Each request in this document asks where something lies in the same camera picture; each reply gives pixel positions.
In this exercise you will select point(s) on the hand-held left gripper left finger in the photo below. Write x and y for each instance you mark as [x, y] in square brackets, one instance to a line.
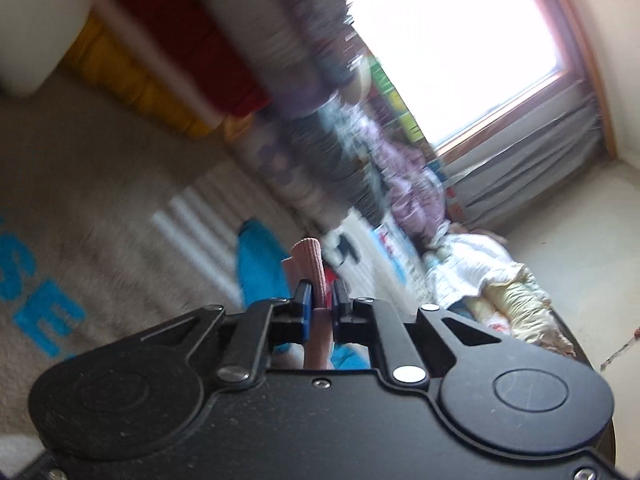
[305, 310]

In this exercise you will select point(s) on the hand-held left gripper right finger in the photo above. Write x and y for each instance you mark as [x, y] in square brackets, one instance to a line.
[341, 310]

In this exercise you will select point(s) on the pink sweatshirt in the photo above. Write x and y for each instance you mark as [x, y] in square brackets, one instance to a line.
[312, 270]

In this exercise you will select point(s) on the purple quilt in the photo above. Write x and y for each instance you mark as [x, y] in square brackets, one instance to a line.
[415, 195]

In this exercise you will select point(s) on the lavender white folded quilt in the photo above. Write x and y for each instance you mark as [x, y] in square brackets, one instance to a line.
[270, 155]

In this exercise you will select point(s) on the cream quilt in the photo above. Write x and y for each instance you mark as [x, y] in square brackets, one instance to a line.
[525, 305]

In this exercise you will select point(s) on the cartoon printed blanket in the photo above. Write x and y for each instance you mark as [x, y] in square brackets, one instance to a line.
[100, 240]

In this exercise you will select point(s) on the grey curtain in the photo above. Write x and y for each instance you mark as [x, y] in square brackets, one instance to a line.
[530, 160]

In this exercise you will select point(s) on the yellow folded blanket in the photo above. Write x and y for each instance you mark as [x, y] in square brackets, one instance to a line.
[135, 80]

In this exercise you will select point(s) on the window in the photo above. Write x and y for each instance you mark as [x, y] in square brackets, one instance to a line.
[450, 45]

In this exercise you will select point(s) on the red folded blanket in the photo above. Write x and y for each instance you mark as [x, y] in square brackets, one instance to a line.
[190, 30]

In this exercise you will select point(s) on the white pillow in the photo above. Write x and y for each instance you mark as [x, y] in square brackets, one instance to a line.
[40, 25]

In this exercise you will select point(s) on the dark wooden bed frame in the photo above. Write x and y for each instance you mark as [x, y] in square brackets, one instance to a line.
[595, 360]

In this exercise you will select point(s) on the hanging wall ornament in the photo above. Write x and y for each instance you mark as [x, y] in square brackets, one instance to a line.
[620, 352]

